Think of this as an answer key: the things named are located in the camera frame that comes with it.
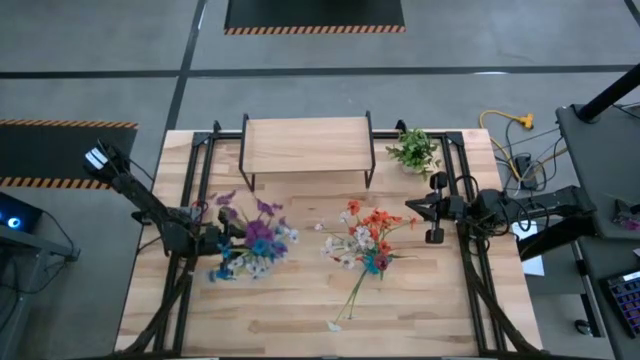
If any green plant in white pot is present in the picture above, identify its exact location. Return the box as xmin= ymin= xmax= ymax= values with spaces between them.
xmin=384 ymin=128 xmax=444 ymax=182

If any black power strip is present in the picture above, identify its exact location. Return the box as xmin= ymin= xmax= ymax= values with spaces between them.
xmin=514 ymin=153 xmax=536 ymax=181

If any wooden shelf with black legs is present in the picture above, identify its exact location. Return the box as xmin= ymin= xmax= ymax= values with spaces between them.
xmin=238 ymin=110 xmax=377 ymax=194

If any black floor cable tangle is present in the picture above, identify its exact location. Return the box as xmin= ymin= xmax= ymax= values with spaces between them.
xmin=494 ymin=119 xmax=569 ymax=191

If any white paper sheet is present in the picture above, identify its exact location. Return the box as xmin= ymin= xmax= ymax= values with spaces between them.
xmin=510 ymin=219 xmax=546 ymax=277

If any dark red tulip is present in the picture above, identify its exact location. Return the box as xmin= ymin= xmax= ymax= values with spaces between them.
xmin=374 ymin=252 xmax=416 ymax=274

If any orange flower bunch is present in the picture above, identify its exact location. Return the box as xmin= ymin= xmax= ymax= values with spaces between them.
xmin=347 ymin=198 xmax=419 ymax=256

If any computer with blue light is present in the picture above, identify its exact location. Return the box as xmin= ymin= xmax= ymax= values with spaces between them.
xmin=0 ymin=192 xmax=44 ymax=234

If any dark keyboard desk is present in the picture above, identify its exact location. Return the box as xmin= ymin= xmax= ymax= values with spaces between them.
xmin=569 ymin=234 xmax=640 ymax=360

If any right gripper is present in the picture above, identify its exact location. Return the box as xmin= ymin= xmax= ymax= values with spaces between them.
xmin=405 ymin=171 xmax=469 ymax=245

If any grey equipment stand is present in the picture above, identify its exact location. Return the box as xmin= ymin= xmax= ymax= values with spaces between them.
xmin=0 ymin=224 xmax=81 ymax=360

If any yellow extension cable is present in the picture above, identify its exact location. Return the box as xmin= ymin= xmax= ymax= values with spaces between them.
xmin=478 ymin=109 xmax=535 ymax=179

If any black aluminium table frame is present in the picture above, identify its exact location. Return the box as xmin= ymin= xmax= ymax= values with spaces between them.
xmin=114 ymin=118 xmax=544 ymax=359

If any grey side table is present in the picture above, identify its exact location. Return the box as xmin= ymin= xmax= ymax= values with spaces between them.
xmin=517 ymin=102 xmax=640 ymax=261

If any blue and white flower bunch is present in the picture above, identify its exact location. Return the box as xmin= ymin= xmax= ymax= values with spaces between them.
xmin=207 ymin=188 xmax=289 ymax=251

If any black keyboard with blue keys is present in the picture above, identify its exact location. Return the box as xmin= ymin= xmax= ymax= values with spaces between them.
xmin=599 ymin=269 xmax=640 ymax=340

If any black mat with hazard stripes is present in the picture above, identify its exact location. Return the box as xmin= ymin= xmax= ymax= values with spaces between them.
xmin=0 ymin=118 xmax=140 ymax=191
xmin=223 ymin=0 xmax=407 ymax=36

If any white anemone flower stem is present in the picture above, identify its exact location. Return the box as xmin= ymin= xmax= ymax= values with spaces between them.
xmin=313 ymin=209 xmax=376 ymax=271

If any green stem with white tip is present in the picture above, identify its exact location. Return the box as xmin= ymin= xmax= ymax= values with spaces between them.
xmin=327 ymin=269 xmax=374 ymax=334

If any black pole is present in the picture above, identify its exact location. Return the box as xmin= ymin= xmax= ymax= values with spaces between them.
xmin=577 ymin=63 xmax=640 ymax=124

